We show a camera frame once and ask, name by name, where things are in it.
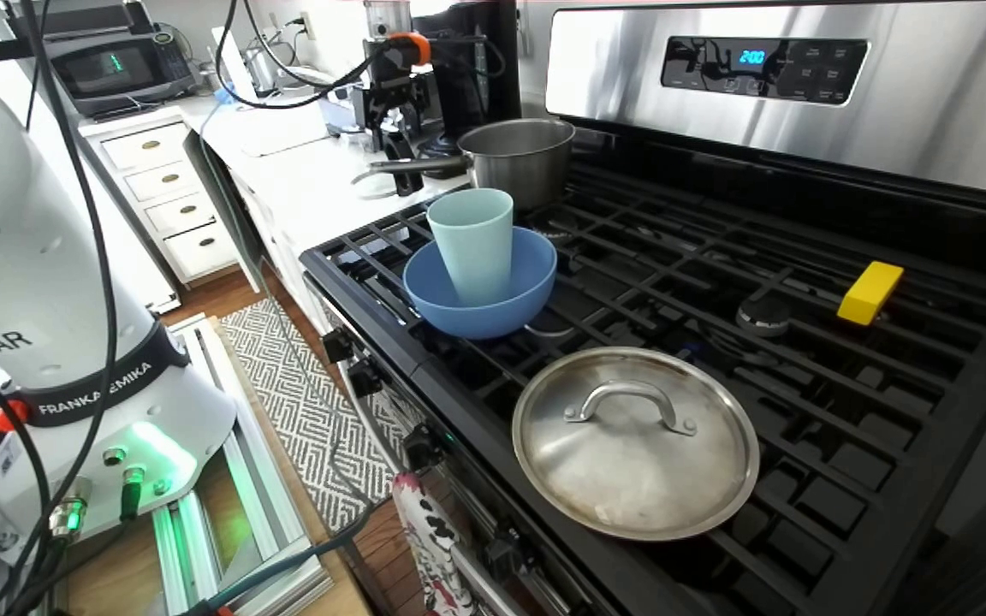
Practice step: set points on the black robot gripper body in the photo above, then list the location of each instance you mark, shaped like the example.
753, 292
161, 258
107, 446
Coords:
401, 97

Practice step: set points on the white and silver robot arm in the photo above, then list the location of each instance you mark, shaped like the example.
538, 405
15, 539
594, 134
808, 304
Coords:
103, 411

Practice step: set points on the black drip coffee maker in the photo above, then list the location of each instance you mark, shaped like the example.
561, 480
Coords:
472, 59

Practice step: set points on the black gas stove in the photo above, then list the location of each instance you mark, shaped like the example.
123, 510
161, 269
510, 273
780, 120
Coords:
734, 174

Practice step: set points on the stainless steel saucepan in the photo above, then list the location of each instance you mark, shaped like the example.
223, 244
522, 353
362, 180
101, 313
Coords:
526, 160

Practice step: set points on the light teal plastic cup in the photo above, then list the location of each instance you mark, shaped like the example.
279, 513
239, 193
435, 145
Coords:
472, 235

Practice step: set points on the blue plastic bowl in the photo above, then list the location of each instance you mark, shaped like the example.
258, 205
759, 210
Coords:
530, 282

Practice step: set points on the white drawer cabinet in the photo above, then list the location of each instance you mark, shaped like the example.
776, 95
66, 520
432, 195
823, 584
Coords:
147, 163

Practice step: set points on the black microwave oven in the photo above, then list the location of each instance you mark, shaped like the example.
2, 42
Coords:
121, 73

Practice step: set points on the patterned grey floor rug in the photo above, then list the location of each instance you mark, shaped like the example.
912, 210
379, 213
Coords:
331, 446

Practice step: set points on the stainless steel pot lid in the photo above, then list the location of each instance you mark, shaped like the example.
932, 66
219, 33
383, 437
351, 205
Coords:
633, 444

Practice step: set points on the yellow rectangular block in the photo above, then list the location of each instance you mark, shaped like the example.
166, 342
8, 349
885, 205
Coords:
867, 292

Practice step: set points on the dish towel on oven handle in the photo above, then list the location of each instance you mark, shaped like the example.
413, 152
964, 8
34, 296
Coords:
432, 539

